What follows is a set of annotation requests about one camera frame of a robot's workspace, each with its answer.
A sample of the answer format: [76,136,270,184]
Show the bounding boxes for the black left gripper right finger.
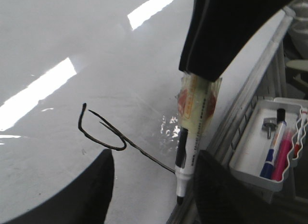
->
[179,0,293,81]

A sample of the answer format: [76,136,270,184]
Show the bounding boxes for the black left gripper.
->
[193,150,307,224]

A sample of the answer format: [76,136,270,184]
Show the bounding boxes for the white black whiteboard marker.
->
[175,74,222,205]

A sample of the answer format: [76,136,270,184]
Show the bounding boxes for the red white marker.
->
[294,107,308,158]

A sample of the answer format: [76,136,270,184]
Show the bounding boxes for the pink marker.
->
[271,129,294,181]

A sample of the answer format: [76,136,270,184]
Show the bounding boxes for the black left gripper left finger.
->
[0,149,115,224]

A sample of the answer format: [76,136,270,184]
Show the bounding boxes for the white whiteboard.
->
[0,0,287,224]

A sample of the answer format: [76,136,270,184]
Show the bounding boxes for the grey metal bolt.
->
[262,118,277,139]

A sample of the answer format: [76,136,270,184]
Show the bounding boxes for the white plastic marker tray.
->
[229,98,306,192]

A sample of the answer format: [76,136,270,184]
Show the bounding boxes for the blue white marker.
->
[260,108,287,179]

